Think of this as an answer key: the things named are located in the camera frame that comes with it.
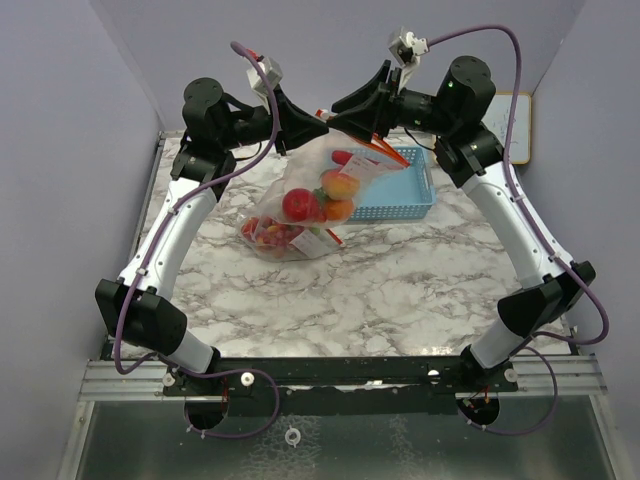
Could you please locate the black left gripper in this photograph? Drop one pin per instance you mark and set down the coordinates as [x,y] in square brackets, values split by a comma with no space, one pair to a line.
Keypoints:
[296,125]

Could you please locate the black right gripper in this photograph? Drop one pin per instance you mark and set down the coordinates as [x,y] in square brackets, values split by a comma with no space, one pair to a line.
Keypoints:
[366,121]

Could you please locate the peach fruit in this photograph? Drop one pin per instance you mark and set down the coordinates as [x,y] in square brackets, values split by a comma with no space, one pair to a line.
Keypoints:
[339,186]

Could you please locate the red apple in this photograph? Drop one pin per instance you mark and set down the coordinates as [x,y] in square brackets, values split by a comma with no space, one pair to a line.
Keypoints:
[300,205]

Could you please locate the orange fruit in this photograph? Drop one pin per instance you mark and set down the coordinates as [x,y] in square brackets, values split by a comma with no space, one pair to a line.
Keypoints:
[338,210]

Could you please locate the red strawberry bunch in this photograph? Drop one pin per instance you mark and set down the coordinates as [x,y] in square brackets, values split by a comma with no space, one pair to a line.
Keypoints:
[249,228]

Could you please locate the clear zip bag orange zipper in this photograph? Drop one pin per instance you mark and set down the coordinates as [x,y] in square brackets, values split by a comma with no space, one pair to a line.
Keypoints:
[306,246]

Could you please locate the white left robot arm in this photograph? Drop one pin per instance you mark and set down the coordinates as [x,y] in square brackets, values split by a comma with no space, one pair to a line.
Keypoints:
[136,307]

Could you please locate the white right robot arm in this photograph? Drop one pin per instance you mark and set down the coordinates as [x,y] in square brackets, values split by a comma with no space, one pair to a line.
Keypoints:
[472,156]

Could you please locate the blue plastic basket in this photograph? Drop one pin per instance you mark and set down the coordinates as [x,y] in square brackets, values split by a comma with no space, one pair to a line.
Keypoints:
[402,196]

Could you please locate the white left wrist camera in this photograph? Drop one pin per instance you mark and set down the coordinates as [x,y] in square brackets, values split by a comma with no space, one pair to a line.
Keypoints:
[270,76]

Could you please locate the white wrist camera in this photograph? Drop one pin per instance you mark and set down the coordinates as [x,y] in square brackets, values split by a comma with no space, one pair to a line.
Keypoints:
[270,76]
[407,49]

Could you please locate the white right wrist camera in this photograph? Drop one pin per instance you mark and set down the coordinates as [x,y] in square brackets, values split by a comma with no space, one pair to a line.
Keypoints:
[407,49]

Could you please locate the small whiteboard wooden frame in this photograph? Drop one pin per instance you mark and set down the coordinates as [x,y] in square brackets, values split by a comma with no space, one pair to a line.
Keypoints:
[496,120]

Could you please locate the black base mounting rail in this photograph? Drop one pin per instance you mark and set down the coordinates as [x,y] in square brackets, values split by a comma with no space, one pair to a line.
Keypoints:
[328,386]

